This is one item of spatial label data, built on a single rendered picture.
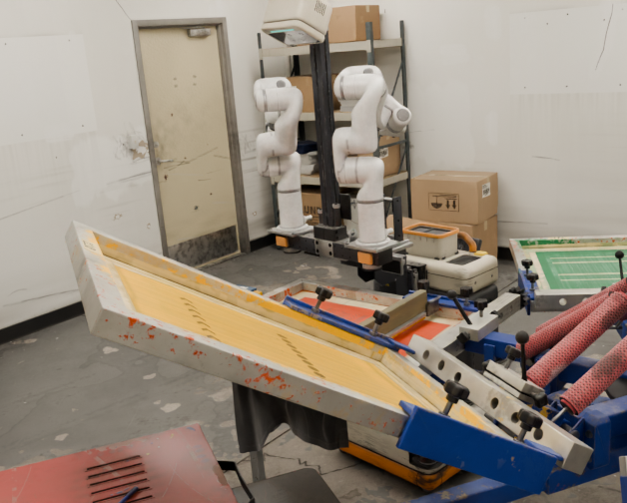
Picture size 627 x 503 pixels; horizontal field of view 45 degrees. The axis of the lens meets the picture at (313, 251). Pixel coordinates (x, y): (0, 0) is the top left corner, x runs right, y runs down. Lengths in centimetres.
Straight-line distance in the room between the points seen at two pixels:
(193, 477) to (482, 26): 520
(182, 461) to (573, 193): 492
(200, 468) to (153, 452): 12
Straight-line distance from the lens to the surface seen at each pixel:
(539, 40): 604
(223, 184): 689
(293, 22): 262
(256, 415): 253
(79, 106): 588
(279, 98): 279
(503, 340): 210
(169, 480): 145
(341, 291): 272
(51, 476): 155
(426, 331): 239
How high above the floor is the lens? 185
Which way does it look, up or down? 15 degrees down
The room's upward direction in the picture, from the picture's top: 5 degrees counter-clockwise
